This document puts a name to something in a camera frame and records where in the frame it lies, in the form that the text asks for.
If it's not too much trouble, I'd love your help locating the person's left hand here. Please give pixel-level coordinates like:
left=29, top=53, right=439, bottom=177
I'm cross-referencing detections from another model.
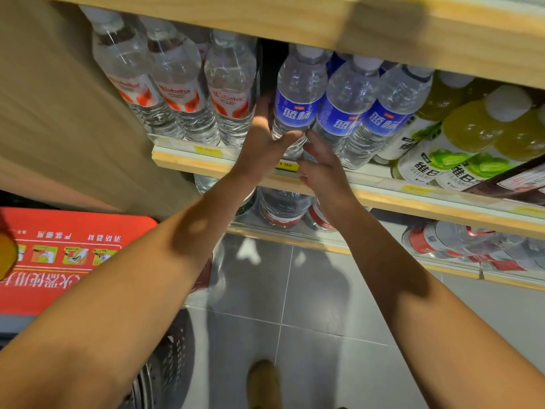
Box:
left=232, top=94, right=304, bottom=184

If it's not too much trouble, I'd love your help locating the person's right hand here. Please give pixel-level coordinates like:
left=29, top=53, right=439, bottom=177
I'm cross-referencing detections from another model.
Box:
left=297, top=132, right=360, bottom=209

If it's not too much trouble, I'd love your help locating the blue label water bottle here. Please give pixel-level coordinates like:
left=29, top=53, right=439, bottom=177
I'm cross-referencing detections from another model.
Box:
left=310, top=55, right=382, bottom=157
left=272, top=44, right=329, bottom=160
left=341, top=64, right=434, bottom=170

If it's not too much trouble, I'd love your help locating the person's left forearm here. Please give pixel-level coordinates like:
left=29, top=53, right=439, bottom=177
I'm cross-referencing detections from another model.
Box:
left=0, top=171, right=267, bottom=409

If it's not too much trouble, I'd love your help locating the person's right forearm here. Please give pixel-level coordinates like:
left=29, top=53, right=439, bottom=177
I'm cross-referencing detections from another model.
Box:
left=318, top=193, right=545, bottom=409

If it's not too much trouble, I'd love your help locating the clear bottle red band label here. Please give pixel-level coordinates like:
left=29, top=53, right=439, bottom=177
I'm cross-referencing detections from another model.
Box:
left=466, top=233, right=545, bottom=273
left=307, top=199, right=338, bottom=233
left=258, top=187, right=312, bottom=229
left=402, top=221, right=484, bottom=258

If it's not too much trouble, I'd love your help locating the red label water bottle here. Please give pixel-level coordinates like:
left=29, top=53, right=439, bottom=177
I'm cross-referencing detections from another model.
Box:
left=204, top=31, right=259, bottom=150
left=79, top=6, right=185, bottom=139
left=138, top=16, right=221, bottom=145

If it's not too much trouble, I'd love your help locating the green drink bottle white cap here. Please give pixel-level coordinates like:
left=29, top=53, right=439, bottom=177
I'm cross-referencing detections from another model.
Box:
left=436, top=105, right=545, bottom=192
left=392, top=85, right=533, bottom=185
left=374, top=71, right=474, bottom=165

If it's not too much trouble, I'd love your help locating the dark drink bottle white label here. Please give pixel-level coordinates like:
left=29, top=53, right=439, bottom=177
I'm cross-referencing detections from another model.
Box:
left=464, top=155, right=545, bottom=208

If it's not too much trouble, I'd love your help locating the person's brown shoe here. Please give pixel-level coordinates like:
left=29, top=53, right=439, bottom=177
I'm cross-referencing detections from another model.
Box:
left=246, top=359, right=283, bottom=409

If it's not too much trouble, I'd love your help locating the wooden shelf side panel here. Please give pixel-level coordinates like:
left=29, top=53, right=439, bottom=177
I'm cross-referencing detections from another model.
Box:
left=0, top=0, right=201, bottom=220

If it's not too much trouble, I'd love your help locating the dark mesh shopping basket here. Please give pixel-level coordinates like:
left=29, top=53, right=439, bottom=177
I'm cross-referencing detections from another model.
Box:
left=127, top=308, right=196, bottom=409

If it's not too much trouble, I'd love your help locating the red printed box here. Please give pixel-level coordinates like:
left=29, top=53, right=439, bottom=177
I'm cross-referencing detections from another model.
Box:
left=0, top=207, right=213, bottom=316

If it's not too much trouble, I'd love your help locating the yellow round object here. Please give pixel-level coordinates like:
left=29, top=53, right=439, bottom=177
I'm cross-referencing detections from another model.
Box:
left=0, top=232, right=19, bottom=281

